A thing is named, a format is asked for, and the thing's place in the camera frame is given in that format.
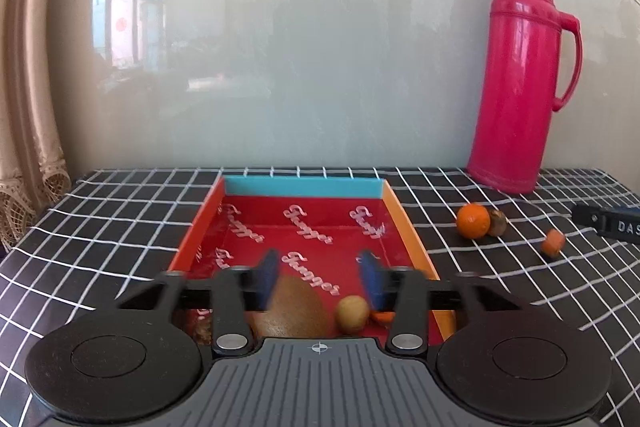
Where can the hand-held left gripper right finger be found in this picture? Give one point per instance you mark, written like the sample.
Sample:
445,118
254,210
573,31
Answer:
371,281

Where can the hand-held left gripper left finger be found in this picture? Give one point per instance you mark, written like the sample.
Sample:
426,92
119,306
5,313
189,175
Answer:
267,279

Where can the orange tangerine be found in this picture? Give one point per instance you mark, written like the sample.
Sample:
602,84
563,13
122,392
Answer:
473,221
382,317

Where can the small yellow-pink fruit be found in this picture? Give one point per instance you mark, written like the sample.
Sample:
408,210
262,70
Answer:
352,314

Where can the brown kiwi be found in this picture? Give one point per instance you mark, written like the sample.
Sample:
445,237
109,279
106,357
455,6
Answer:
295,312

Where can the red cardboard tray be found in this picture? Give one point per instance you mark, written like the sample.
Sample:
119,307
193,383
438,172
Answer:
300,232

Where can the orange carrot piece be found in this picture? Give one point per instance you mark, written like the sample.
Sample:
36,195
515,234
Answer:
553,243

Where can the small brown fruit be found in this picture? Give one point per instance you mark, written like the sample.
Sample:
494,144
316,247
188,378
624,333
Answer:
498,223

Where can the black white checkered tablecloth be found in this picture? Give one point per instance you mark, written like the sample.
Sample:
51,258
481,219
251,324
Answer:
110,227

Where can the pink thermos jug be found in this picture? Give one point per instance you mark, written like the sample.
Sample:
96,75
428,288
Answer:
515,82

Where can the beige curtain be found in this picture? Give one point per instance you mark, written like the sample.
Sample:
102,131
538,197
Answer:
25,107

